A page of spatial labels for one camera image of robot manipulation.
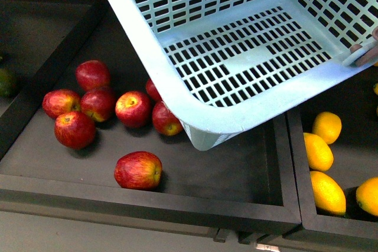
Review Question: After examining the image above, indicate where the light blue plastic basket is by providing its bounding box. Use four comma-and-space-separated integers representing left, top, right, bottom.
108, 0, 377, 150

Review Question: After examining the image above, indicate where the brown basket handle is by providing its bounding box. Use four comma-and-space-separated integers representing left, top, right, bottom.
349, 27, 377, 67

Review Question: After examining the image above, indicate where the red apple by basket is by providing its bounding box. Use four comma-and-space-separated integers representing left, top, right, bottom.
152, 101, 183, 136

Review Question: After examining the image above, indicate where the yellow lemon middle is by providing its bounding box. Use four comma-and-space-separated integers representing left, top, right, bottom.
303, 132, 334, 172

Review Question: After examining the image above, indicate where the yellow lemon upper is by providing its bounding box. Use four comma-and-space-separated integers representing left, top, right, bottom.
312, 112, 342, 145

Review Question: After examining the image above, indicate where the yellow lemon large centre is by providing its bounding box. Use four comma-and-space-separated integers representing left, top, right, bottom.
310, 171, 346, 216

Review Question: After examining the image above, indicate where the black lemon tray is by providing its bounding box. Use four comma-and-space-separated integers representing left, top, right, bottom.
285, 67, 377, 251

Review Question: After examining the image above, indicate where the yellow lemon right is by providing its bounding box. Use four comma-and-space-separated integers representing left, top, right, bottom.
356, 177, 378, 217

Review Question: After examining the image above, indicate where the red apple lone front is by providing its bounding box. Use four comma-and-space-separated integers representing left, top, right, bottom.
113, 151, 162, 190

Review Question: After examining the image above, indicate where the red apple centre left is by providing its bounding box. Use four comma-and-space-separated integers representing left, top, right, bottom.
80, 86, 117, 122

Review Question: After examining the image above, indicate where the black apple tray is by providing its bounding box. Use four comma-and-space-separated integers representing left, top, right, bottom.
1, 1, 300, 235

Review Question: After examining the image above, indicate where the red apple top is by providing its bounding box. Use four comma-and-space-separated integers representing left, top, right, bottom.
75, 60, 111, 91

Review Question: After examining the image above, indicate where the red apple lower left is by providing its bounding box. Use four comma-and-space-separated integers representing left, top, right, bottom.
54, 111, 96, 150

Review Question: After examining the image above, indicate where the red apple far left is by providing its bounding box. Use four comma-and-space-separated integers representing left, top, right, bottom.
42, 89, 81, 119

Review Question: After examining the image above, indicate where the green avocado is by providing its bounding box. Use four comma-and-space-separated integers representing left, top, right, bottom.
0, 68, 18, 97

